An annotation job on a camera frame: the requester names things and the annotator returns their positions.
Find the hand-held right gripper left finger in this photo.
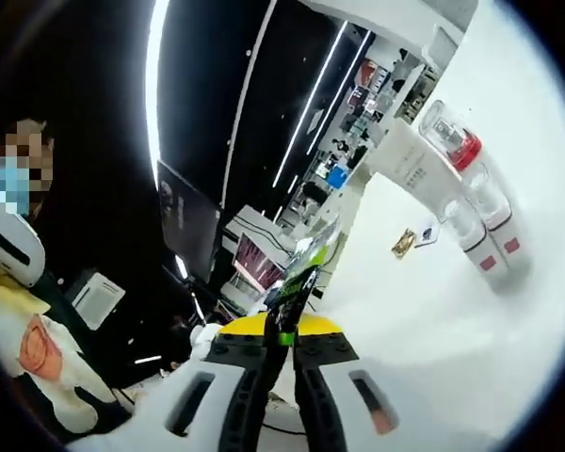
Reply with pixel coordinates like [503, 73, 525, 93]
[68, 314, 277, 452]

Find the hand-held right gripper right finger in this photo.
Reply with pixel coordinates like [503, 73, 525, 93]
[291, 315, 446, 452]

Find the green black skincare sachet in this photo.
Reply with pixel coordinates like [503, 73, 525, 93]
[263, 225, 343, 368]

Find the small clear sachet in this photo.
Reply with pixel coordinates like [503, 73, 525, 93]
[413, 224, 440, 249]

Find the skincare bottle red square label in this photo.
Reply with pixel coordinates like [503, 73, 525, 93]
[440, 197, 509, 286]
[468, 164, 533, 283]

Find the white skincare tube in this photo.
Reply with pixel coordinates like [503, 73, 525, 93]
[365, 117, 475, 227]

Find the white skincare bottle red collar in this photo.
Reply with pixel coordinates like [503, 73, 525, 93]
[417, 100, 512, 222]

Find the blue storage box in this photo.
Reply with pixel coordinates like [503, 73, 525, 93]
[327, 164, 350, 189]

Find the monitor with red text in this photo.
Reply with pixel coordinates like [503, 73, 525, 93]
[233, 233, 283, 288]

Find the white ceiling air conditioner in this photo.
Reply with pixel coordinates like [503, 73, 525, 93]
[69, 269, 126, 331]

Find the large dark hanging screen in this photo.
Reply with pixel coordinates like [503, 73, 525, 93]
[157, 159, 222, 282]

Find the cream plush toy orange scarf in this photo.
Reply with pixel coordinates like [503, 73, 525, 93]
[0, 261, 103, 432]

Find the gold foil sachet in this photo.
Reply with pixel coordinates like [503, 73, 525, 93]
[391, 229, 415, 259]

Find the white grey chest device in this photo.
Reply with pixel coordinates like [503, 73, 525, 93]
[0, 200, 47, 288]

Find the red white wall display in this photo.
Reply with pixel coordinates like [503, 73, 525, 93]
[352, 58, 392, 114]

